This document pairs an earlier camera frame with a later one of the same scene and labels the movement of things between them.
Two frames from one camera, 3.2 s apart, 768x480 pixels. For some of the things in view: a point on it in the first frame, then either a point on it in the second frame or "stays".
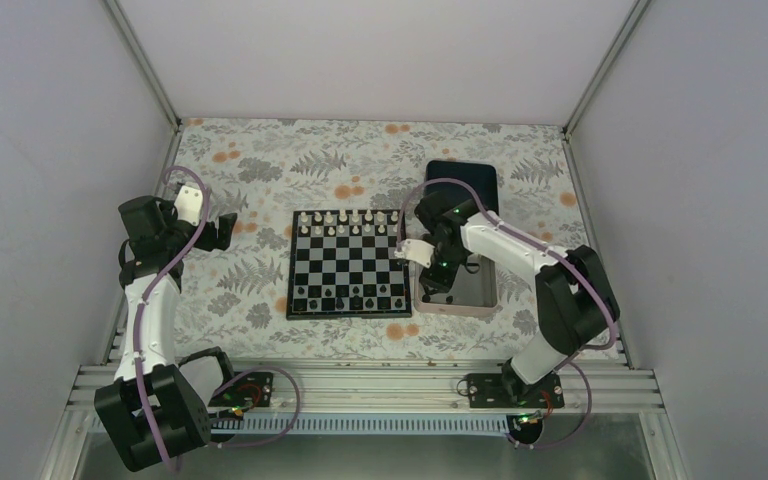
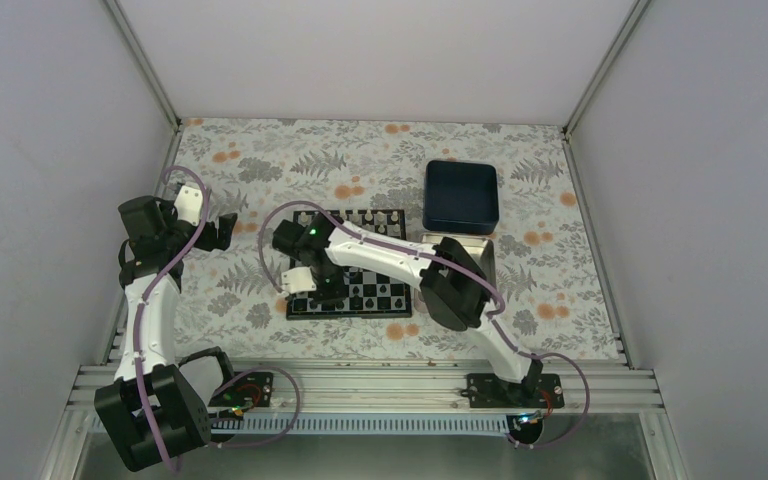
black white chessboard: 342,265 stays
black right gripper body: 452,258 to 336,282
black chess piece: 356,303 stays
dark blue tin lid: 480,177 stays
